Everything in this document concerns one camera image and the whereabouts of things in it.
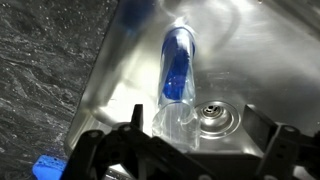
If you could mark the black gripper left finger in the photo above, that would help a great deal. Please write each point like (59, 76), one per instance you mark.
(133, 150)

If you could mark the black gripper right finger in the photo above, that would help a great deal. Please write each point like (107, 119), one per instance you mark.
(286, 150)

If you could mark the clear plastic bottle blue label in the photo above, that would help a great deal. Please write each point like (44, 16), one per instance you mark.
(176, 83)

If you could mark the round metal sink drain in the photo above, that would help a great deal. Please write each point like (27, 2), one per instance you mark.
(216, 116)

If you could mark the stainless steel sink basin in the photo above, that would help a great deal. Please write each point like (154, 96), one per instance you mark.
(260, 60)

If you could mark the blue sponge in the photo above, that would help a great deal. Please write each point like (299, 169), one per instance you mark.
(48, 167)

